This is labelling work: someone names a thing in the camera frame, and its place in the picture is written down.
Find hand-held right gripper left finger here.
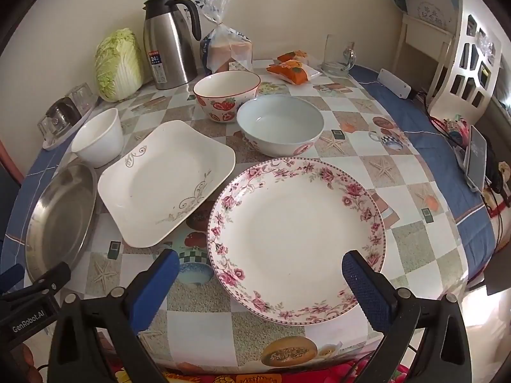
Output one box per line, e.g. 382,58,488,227
48,248,181,383

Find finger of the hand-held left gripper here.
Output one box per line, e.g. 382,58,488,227
0,264,25,289
23,262,72,298

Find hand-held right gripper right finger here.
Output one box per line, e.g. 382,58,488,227
342,250,477,383

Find pale blue bowl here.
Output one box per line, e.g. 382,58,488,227
236,95,325,157

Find strawberry print bowl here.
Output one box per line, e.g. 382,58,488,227
194,71,261,124

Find round steel plate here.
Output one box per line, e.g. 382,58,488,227
25,163,98,284

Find checkered printed tablecloth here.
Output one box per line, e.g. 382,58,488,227
6,64,498,372

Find round floral plate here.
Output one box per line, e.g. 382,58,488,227
207,157,387,325

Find square white plate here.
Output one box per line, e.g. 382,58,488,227
97,120,237,248

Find small white bowl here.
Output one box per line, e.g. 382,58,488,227
71,108,125,168

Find clear drinking glass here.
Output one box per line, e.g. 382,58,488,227
38,115,68,141
67,83,95,111

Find dark brown glass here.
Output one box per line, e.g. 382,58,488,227
47,98,82,128

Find silver phone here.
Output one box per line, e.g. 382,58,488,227
466,125,488,193

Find black adapter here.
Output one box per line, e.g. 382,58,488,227
485,155,509,204

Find pink trinkets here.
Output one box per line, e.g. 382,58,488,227
441,115,469,146

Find white cut-out chair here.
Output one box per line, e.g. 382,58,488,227
426,0,503,128

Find white power strip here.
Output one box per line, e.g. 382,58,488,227
377,69,413,99

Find napa cabbage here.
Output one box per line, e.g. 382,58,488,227
95,28,144,102

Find orange snack packet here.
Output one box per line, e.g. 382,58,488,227
267,60,310,85
277,50,310,64

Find clear glass mug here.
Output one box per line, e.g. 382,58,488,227
321,34,357,77

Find steel thermos jug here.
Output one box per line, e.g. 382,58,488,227
143,0,202,90

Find white wooden shelf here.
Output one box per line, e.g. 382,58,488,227
396,12,456,98

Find bagged sliced bread loaf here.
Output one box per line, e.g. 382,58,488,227
194,0,254,76

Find grey printed box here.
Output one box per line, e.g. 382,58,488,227
405,0,464,30

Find black cable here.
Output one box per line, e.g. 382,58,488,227
411,91,468,148

